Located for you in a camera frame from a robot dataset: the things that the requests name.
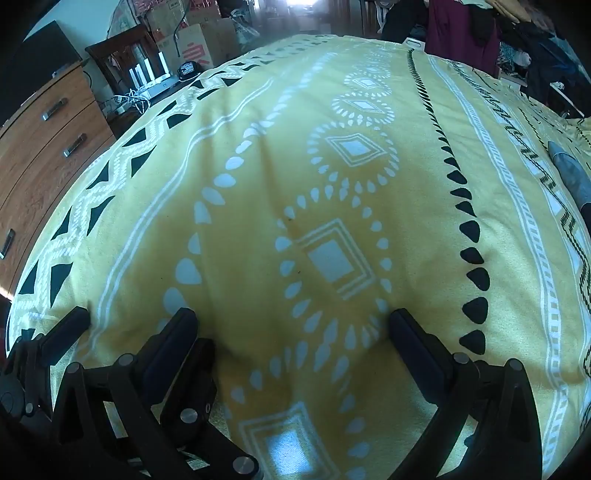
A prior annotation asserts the wooden dresser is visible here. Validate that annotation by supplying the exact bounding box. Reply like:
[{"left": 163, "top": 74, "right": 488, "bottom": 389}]
[{"left": 0, "top": 60, "right": 116, "bottom": 296}]

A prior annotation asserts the yellow patterned blanket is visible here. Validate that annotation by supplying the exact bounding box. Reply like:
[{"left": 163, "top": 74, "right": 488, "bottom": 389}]
[{"left": 7, "top": 33, "right": 591, "bottom": 480}]

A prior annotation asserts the dark clothes pile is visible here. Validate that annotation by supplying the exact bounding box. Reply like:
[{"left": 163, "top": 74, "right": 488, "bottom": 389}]
[{"left": 499, "top": 14, "right": 587, "bottom": 116}]

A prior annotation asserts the red printed cardboard box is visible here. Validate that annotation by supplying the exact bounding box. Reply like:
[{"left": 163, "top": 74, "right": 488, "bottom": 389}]
[{"left": 157, "top": 23, "right": 218, "bottom": 77}]

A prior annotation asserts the clear plastic bag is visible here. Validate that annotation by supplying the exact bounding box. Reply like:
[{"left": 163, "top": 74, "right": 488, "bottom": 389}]
[{"left": 231, "top": 9, "right": 259, "bottom": 47}]

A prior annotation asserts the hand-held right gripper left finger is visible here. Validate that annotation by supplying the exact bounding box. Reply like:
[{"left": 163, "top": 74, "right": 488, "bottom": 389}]
[{"left": 48, "top": 307, "right": 204, "bottom": 480}]

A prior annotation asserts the white router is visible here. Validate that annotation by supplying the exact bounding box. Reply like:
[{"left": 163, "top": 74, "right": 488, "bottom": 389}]
[{"left": 128, "top": 52, "right": 181, "bottom": 100}]

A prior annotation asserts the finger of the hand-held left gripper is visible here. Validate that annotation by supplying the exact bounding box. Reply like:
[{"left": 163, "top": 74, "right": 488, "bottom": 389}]
[
  {"left": 38, "top": 307, "right": 91, "bottom": 366},
  {"left": 159, "top": 338, "right": 260, "bottom": 480}
]

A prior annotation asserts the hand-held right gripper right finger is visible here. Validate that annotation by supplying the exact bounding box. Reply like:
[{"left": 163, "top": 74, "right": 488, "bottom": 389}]
[{"left": 388, "top": 309, "right": 543, "bottom": 480}]

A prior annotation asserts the navy and grey small garment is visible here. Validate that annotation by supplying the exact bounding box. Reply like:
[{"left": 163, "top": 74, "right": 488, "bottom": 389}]
[{"left": 547, "top": 141, "right": 591, "bottom": 215}]

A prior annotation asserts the dark wooden chair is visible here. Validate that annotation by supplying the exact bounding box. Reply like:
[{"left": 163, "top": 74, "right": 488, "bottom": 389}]
[{"left": 85, "top": 23, "right": 160, "bottom": 134}]

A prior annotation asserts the white cables bundle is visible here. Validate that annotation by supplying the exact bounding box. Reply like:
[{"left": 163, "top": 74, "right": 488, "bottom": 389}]
[{"left": 99, "top": 90, "right": 153, "bottom": 116}]

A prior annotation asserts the plain cardboard box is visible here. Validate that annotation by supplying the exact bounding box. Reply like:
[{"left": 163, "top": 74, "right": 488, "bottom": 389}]
[{"left": 203, "top": 17, "right": 241, "bottom": 63}]

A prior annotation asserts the black flat screen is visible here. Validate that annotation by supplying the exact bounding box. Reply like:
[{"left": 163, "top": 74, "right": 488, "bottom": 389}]
[{"left": 0, "top": 21, "right": 81, "bottom": 125}]

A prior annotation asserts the maroon garment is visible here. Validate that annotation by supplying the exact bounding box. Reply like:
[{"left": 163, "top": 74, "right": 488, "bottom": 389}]
[{"left": 425, "top": 0, "right": 502, "bottom": 77}]

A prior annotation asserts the black garment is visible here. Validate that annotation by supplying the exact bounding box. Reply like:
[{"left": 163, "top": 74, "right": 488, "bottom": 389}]
[{"left": 381, "top": 0, "right": 432, "bottom": 44}]

